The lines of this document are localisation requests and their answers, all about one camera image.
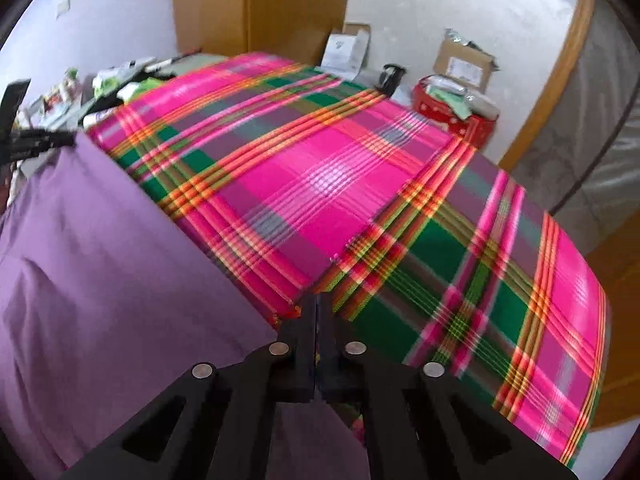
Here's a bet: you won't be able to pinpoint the brown cardboard box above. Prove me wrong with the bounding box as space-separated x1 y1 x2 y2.
432 30 501 93

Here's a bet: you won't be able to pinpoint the purple fleece pants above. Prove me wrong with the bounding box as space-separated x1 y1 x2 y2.
0 132 371 480

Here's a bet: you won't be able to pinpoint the pink green plaid bed sheet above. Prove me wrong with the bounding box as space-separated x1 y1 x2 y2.
82 52 611 466

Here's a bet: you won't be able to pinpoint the patterned side table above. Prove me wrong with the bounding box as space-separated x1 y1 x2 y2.
20 50 221 128

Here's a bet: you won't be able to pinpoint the wooden wardrobe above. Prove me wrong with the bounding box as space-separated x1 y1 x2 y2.
171 0 353 68

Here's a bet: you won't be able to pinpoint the white cardboard box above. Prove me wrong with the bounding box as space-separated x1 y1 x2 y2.
320 22 371 83

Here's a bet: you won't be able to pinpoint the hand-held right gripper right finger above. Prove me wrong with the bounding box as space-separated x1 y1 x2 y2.
318 292 576 480

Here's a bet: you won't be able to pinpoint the wooden door frame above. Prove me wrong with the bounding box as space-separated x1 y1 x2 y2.
500 0 596 171

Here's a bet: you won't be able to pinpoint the black cloth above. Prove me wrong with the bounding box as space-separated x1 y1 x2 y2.
95 76 168 111

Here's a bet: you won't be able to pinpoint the red gift box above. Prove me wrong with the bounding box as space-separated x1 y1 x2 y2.
411 74 501 151

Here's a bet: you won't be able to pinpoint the large green tissue pack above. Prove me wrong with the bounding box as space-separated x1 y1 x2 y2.
92 67 132 97

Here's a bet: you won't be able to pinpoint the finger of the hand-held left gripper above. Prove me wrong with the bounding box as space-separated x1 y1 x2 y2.
10 129 76 159

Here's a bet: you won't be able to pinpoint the grey plastic zip curtain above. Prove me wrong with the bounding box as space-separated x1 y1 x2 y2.
547 0 640 256

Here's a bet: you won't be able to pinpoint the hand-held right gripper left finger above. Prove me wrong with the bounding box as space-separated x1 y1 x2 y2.
60 292 318 480

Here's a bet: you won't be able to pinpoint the black kettle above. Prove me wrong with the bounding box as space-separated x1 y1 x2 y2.
380 64 406 97

